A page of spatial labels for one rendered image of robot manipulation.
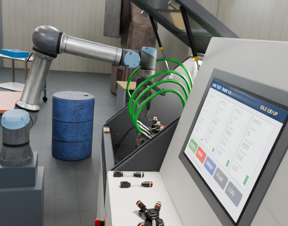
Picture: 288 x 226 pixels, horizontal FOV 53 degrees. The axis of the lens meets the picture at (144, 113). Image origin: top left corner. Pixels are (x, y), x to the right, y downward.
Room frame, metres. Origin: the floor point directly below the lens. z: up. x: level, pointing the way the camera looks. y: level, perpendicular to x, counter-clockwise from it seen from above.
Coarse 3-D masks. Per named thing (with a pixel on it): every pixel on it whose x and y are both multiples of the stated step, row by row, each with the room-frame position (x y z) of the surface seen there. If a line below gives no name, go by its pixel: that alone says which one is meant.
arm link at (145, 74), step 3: (141, 69) 1.45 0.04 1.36; (141, 72) 1.45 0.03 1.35; (144, 72) 1.44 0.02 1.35; (147, 72) 1.44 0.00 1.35; (150, 72) 1.44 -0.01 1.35; (153, 72) 1.46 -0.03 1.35; (141, 75) 1.45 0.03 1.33; (144, 75) 1.44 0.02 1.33; (147, 75) 1.44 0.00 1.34; (150, 75) 1.44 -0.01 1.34
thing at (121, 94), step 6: (120, 84) 4.94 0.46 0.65; (126, 84) 5.00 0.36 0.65; (132, 84) 5.07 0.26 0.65; (120, 90) 4.97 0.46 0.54; (126, 90) 5.25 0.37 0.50; (132, 90) 5.29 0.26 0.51; (120, 96) 4.93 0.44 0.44; (126, 96) 5.26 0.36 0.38; (120, 102) 4.90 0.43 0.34; (120, 108) 4.86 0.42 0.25
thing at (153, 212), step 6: (138, 204) 0.80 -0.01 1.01; (156, 204) 0.80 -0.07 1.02; (144, 210) 0.78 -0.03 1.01; (150, 210) 0.74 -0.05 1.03; (156, 210) 0.78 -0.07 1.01; (144, 216) 0.74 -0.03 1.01; (150, 216) 0.73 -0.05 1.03; (156, 216) 0.73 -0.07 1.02; (144, 222) 0.72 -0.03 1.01; (150, 222) 0.71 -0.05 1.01; (156, 222) 0.72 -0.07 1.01; (162, 222) 0.73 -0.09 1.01
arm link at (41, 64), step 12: (36, 48) 1.35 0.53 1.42; (36, 60) 1.35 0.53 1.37; (48, 60) 1.37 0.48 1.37; (36, 72) 1.35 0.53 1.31; (36, 84) 1.35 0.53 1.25; (24, 96) 1.35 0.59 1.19; (36, 96) 1.36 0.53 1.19; (24, 108) 1.33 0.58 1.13; (36, 108) 1.37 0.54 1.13; (36, 120) 1.42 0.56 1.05
